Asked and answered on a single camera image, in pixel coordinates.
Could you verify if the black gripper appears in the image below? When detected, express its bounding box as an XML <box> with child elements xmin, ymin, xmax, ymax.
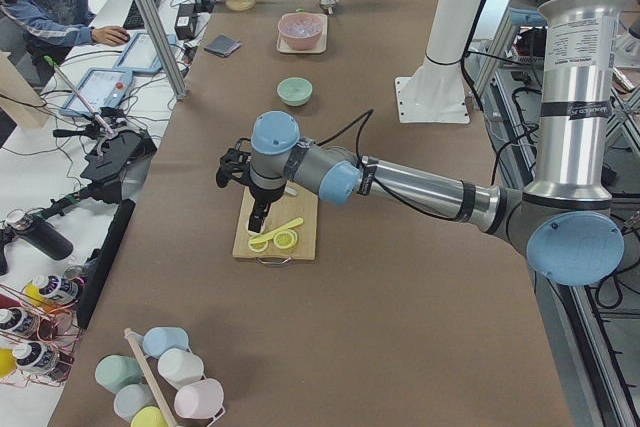
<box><xmin>215</xmin><ymin>139</ymin><xmax>280</xmax><ymax>233</ymax></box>

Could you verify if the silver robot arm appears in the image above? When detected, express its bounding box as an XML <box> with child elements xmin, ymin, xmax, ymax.
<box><xmin>216</xmin><ymin>0</ymin><xmax>630</xmax><ymax>286</ymax></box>

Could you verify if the mint green bowl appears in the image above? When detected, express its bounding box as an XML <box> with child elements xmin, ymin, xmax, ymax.
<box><xmin>276</xmin><ymin>77</ymin><xmax>313</xmax><ymax>107</ymax></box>

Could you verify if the pink bowl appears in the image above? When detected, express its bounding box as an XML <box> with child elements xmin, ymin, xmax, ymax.
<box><xmin>277</xmin><ymin>12</ymin><xmax>324</xmax><ymax>51</ymax></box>

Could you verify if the metal ice scoop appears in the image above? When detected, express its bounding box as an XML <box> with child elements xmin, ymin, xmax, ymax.
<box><xmin>318</xmin><ymin>0</ymin><xmax>340</xmax><ymax>15</ymax></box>

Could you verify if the wooden cutting board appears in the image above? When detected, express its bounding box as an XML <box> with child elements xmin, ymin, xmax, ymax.
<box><xmin>232</xmin><ymin>182</ymin><xmax>318</xmax><ymax>261</ymax></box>

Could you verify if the lemon slice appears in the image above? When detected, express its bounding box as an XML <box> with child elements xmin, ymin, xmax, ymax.
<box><xmin>272</xmin><ymin>229</ymin><xmax>298</xmax><ymax>250</ymax></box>

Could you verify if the yellow plastic knife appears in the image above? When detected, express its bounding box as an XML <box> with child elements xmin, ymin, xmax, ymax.
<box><xmin>248</xmin><ymin>217</ymin><xmax>304</xmax><ymax>245</ymax></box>

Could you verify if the beige serving tray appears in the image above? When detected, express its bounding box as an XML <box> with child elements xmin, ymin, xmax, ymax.
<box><xmin>276</xmin><ymin>12</ymin><xmax>328</xmax><ymax>54</ymax></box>

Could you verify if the grey folded cloth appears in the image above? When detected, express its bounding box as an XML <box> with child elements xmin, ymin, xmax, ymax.
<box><xmin>204</xmin><ymin>34</ymin><xmax>242</xmax><ymax>58</ymax></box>

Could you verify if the blue teach pendant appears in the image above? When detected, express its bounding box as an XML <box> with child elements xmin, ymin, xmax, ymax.
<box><xmin>114</xmin><ymin>31</ymin><xmax>162</xmax><ymax>75</ymax></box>
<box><xmin>59</xmin><ymin>68</ymin><xmax>133</xmax><ymax>118</ymax></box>

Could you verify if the pastel cup rack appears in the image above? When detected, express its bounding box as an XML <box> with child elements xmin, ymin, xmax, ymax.
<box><xmin>94</xmin><ymin>326</ymin><xmax>226</xmax><ymax>426</ymax></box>

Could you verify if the black water bottle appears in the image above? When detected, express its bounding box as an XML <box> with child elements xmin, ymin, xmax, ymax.
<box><xmin>6</xmin><ymin>209</ymin><xmax>74</xmax><ymax>260</ymax></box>

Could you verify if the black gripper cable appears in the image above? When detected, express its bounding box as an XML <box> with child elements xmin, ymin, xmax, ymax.
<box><xmin>317</xmin><ymin>107</ymin><xmax>376</xmax><ymax>148</ymax></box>

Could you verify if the white camera pillar base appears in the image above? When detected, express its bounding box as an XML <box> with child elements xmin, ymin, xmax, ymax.
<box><xmin>395</xmin><ymin>0</ymin><xmax>484</xmax><ymax>124</ymax></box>

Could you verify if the aluminium frame post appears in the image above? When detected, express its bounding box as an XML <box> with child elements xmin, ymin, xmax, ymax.
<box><xmin>135</xmin><ymin>0</ymin><xmax>187</xmax><ymax>101</ymax></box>

